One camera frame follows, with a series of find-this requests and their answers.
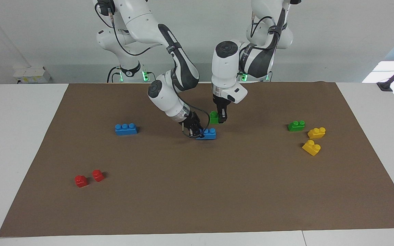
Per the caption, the blue three-stud toy brick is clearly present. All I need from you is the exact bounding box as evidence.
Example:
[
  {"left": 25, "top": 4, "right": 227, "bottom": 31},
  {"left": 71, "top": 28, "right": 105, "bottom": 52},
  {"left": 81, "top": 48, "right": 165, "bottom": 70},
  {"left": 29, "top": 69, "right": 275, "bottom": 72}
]
[
  {"left": 196, "top": 127, "right": 216, "bottom": 140},
  {"left": 115, "top": 123, "right": 138, "bottom": 136}
]

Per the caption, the brown paper table mat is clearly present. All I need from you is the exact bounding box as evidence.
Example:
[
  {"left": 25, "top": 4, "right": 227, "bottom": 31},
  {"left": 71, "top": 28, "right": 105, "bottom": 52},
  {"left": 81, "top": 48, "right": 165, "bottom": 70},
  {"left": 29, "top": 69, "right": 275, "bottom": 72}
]
[{"left": 0, "top": 81, "right": 394, "bottom": 237}]

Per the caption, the yellow two-stud toy brick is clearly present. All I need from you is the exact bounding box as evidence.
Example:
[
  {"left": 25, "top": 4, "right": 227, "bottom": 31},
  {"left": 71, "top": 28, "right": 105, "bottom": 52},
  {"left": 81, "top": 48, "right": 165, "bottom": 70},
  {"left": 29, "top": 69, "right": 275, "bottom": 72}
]
[
  {"left": 302, "top": 140, "right": 321, "bottom": 156},
  {"left": 307, "top": 127, "right": 326, "bottom": 139}
]

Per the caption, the bright white panel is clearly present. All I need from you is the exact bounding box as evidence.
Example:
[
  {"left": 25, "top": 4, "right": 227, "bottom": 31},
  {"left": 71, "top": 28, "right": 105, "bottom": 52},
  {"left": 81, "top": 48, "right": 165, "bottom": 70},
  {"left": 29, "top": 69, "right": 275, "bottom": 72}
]
[{"left": 362, "top": 60, "right": 394, "bottom": 83}]

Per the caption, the black left arm gripper cable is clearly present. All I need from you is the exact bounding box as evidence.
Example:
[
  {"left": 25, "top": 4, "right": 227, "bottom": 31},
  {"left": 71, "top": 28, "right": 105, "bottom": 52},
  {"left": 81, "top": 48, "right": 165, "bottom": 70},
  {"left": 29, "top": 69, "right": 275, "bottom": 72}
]
[{"left": 250, "top": 10, "right": 286, "bottom": 52}]

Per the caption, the black right base cable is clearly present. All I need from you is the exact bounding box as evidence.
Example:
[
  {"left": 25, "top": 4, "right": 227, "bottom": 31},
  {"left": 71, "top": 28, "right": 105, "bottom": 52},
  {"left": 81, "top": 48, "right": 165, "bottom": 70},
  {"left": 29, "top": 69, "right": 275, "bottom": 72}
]
[{"left": 107, "top": 66, "right": 119, "bottom": 83}]

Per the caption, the white wall socket box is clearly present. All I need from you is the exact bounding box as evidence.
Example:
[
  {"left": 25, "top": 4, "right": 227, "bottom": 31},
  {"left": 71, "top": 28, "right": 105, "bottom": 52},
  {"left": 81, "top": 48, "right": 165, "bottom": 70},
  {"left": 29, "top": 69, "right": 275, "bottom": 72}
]
[{"left": 13, "top": 67, "right": 51, "bottom": 84}]

